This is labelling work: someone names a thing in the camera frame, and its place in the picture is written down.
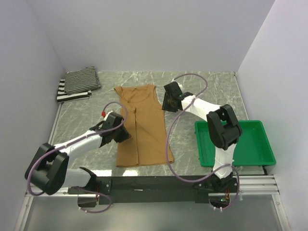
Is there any tan tank top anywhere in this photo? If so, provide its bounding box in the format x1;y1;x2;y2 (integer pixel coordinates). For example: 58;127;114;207
114;84;174;167

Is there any thin striped black tank top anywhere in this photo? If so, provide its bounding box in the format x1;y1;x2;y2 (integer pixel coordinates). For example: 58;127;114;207
64;66;101;94

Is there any wide striped black white tank top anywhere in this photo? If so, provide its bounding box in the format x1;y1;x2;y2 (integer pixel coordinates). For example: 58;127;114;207
56;79;92;103

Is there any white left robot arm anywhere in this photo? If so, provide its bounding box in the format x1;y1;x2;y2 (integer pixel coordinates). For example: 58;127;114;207
25;112;130;196

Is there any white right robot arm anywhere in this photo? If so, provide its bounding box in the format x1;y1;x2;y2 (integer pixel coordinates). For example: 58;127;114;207
162;81;243;192

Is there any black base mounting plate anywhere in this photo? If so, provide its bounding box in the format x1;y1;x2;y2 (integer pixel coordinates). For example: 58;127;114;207
68;176;239;208

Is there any green plastic bin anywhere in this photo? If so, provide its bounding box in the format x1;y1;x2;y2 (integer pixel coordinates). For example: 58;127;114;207
194;120;276;167

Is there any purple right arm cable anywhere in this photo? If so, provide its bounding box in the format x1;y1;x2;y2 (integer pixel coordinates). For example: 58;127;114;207
165;73;240;210

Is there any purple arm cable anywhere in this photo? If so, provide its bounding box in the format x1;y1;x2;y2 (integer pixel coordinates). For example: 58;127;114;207
26;102;128;214
165;73;240;210

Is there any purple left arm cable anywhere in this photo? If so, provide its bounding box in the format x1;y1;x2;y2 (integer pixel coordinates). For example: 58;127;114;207
26;102;128;214

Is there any aluminium rail frame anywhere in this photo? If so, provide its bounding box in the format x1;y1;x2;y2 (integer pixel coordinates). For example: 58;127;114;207
13;71;289;231

